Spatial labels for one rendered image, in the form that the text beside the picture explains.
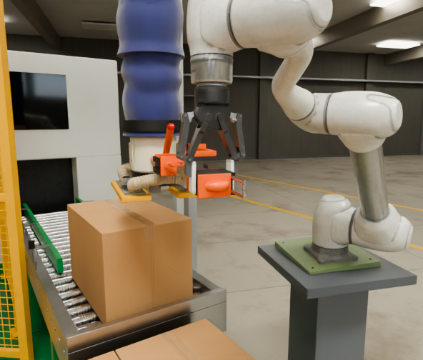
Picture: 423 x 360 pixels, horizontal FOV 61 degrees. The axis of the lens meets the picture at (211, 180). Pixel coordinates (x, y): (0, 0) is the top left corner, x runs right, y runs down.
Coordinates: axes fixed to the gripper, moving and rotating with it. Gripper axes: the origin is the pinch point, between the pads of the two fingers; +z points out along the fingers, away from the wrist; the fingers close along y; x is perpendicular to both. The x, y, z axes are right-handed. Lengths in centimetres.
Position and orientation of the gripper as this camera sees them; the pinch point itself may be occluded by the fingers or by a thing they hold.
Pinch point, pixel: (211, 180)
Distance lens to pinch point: 79.8
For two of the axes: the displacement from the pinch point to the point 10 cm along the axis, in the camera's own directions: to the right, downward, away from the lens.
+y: -9.4, 0.5, -3.4
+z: 0.0, 9.9, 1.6
